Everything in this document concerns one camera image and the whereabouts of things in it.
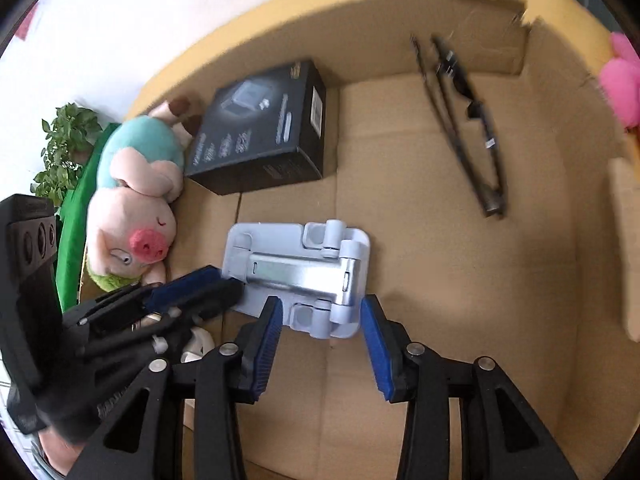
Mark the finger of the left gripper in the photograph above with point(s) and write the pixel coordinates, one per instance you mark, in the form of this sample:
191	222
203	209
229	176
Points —
127	305
160	332

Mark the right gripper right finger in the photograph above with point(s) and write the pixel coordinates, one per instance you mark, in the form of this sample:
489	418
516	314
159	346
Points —
501	434

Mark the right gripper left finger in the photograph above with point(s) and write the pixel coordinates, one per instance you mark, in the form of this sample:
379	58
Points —
142	436

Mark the white phone case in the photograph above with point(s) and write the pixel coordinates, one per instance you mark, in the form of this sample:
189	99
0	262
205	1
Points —
200	343

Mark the pig plush toy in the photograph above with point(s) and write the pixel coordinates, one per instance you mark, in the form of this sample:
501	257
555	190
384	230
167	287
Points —
130	224

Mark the white folding phone stand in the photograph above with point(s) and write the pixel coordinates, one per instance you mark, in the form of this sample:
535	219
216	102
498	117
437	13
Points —
319	271

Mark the black charger box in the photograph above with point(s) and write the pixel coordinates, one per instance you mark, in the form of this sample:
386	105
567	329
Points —
264	131

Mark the black eyeglasses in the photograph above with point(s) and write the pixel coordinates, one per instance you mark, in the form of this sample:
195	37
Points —
465	121

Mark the person's left hand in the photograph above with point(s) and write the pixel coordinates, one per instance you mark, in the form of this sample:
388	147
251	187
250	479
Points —
60	454

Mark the green table cloth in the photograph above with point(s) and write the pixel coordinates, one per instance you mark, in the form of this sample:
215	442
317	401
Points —
73	216

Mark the potted green plant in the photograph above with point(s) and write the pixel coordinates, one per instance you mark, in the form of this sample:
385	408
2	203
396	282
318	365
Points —
70	138

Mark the large cardboard box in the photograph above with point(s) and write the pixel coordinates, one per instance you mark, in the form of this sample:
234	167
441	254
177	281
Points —
543	291

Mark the pink plush toy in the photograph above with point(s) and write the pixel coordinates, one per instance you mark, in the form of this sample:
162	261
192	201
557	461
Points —
619	79

